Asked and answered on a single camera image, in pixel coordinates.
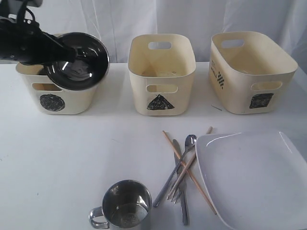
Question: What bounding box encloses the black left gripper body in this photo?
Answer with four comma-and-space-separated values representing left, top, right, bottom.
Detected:
0, 17, 58, 65

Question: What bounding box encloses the stainless steel bowl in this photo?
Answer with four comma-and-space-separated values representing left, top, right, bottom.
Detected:
44, 32, 109, 91

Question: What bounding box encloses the steel mug front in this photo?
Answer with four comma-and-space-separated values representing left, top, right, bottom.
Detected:
88, 179, 152, 230

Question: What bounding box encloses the cream bin with circle mark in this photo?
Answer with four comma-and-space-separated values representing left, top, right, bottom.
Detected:
16, 63, 100, 115

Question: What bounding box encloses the cream bin with triangle mark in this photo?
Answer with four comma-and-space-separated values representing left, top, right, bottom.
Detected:
128, 34, 196, 116

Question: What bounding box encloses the wooden chopstick long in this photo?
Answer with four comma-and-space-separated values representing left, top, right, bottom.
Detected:
162, 131, 217, 215

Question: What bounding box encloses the steel spoon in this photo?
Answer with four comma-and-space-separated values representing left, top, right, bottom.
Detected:
153, 132, 197, 207

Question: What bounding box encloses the wooden chopstick pale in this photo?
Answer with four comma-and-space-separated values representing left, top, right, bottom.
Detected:
167, 126, 213, 200

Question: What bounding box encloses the steel fork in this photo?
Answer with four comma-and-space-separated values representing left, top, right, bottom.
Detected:
167, 184, 184, 204

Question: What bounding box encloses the cream bin with square mark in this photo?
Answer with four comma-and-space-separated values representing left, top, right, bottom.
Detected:
209, 31, 298, 115

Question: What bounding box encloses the steel table knife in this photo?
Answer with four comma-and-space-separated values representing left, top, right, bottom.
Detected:
173, 139, 189, 226

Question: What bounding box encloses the white square plate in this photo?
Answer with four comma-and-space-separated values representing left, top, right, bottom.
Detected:
196, 130, 307, 230

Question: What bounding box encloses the black strap cable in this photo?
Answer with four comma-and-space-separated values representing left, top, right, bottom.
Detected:
16, 0, 36, 24

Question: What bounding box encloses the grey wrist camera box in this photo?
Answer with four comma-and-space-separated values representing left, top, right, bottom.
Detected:
8, 0, 43, 8

